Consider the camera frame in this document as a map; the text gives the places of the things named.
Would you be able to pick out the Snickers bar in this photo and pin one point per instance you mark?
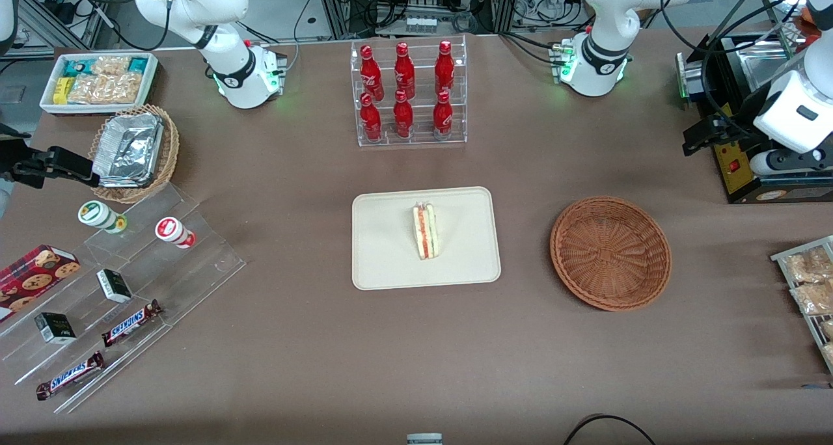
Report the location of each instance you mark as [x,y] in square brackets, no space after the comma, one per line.
[68,376]
[130,323]

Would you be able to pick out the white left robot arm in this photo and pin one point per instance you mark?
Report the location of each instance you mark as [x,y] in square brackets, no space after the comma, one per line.
[605,48]

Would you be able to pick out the teal snack packet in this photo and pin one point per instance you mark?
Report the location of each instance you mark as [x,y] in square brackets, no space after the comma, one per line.
[75,66]
[138,63]

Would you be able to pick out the red cookie box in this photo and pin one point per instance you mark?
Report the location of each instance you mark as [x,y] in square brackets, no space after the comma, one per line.
[32,279]

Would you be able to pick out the steel warmer pan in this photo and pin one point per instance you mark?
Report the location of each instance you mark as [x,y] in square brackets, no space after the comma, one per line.
[758,61]

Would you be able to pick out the silver foil tray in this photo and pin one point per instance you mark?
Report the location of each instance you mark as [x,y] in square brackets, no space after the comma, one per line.
[127,149]

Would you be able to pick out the white power strip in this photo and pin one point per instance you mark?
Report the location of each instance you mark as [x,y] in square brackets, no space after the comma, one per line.
[420,23]

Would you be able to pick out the tray of packaged snacks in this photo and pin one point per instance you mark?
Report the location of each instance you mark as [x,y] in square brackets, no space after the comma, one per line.
[779,257]

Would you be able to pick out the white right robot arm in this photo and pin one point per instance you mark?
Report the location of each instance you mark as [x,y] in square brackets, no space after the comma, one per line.
[241,74]

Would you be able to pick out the small light wicker basket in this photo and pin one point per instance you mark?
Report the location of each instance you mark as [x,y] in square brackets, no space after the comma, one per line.
[170,152]

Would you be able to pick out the cream plastic tray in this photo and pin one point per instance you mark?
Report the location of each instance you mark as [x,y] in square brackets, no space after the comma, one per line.
[384,250]

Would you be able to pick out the yellow snack packet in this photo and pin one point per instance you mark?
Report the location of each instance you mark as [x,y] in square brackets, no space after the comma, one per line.
[61,90]

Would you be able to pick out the clear acrylic bottle rack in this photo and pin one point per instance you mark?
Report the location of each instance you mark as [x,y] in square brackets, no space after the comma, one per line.
[423,139]

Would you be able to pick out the small black carton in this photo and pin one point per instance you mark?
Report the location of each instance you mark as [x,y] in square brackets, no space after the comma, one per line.
[55,328]
[114,285]

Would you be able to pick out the red lid snack cup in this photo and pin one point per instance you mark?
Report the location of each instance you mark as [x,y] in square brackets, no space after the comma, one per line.
[169,228]

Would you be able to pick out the clear rice cracker bag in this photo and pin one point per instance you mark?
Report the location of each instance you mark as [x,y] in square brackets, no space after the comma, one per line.
[88,89]
[828,329]
[123,87]
[813,298]
[810,266]
[829,352]
[110,64]

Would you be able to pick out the black food warmer yellow panel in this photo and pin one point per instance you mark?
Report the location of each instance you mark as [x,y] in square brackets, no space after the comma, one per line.
[730,181]

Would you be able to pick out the red Coca-Cola bottle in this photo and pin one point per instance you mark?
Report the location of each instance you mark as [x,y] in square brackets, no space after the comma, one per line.
[371,74]
[444,67]
[403,116]
[442,116]
[404,74]
[371,120]

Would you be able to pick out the triangle sandwich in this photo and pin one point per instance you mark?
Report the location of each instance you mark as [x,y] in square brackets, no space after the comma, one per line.
[426,233]

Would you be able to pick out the green lid snack cup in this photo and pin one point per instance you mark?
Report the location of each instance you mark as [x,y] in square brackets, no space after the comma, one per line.
[94,213]

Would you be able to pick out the clear acrylic stepped display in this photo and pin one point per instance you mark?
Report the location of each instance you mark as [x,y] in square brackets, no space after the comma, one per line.
[195,269]

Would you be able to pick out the small grey white box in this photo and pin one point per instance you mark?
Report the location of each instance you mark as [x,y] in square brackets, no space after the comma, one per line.
[424,440]

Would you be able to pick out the large round brown wicker basket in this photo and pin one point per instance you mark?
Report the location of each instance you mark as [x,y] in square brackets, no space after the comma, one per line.
[612,253]

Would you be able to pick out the aluminium frame rack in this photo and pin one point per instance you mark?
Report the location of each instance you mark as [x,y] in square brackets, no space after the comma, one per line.
[332,6]

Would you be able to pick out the white rectangular snack bin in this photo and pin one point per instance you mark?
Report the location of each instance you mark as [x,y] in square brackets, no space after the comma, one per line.
[152,80]

